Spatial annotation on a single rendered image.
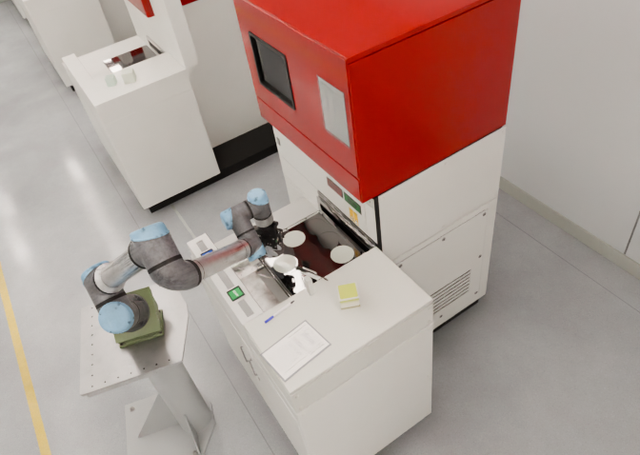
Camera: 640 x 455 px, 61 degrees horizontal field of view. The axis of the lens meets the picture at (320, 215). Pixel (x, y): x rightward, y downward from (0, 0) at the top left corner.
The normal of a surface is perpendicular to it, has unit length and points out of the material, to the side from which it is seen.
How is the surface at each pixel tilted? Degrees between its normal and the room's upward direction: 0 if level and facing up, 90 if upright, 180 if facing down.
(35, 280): 0
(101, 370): 0
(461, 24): 90
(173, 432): 0
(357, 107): 90
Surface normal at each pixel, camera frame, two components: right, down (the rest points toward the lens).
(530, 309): -0.13, -0.72
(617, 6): -0.83, 0.45
